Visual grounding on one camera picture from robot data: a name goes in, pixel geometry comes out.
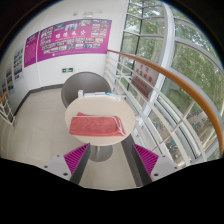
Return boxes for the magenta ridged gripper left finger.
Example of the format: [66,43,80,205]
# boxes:
[42,143,92,186]

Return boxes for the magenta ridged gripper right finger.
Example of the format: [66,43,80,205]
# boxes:
[120,134,181,188]

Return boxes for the red folded towel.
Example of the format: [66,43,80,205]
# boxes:
[69,112,126,137]

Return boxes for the white metal railing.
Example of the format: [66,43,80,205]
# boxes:
[105,50,224,167]

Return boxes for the white flat package on table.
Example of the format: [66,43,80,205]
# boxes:
[84,92,121,100]

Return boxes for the white box on table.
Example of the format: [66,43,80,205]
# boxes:
[78,90,84,98]

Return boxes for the left stair railing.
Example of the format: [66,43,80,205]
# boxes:
[0,91,16,126]

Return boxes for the red and white sign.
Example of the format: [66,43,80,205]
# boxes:
[131,62,158,98]

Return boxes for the green exit sign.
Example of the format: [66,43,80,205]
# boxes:
[62,68,74,73]

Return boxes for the orange wooden handrail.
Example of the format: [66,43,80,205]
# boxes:
[108,49,224,157]

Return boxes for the small magenta wall poster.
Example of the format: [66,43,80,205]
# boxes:
[24,32,39,67]

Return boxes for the photo wall poster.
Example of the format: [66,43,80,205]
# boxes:
[13,47,23,81]

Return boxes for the large magenta wall poster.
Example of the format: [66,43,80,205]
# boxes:
[37,19,112,62]

